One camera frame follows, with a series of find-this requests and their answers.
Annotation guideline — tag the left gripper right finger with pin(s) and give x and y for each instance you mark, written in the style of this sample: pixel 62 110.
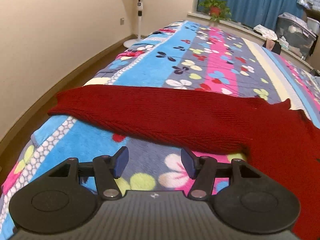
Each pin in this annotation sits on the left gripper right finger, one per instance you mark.
pixel 204 170

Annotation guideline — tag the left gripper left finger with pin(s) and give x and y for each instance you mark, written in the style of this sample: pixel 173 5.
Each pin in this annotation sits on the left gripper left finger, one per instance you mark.
pixel 105 169

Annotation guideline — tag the red knit sweater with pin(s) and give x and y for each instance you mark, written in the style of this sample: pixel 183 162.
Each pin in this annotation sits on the red knit sweater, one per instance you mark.
pixel 280 142

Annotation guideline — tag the white clothes pile on sill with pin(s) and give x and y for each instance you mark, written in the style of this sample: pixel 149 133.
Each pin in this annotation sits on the white clothes pile on sill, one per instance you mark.
pixel 265 32

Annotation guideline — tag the floral fleece bed blanket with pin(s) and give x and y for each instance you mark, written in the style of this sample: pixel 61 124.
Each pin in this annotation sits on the floral fleece bed blanket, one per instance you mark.
pixel 183 55

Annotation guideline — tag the potted green plant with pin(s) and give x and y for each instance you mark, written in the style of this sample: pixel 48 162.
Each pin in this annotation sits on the potted green plant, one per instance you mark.
pixel 216 9

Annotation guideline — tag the clear plastic storage bin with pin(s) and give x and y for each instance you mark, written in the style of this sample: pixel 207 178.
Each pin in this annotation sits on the clear plastic storage bin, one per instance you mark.
pixel 295 32

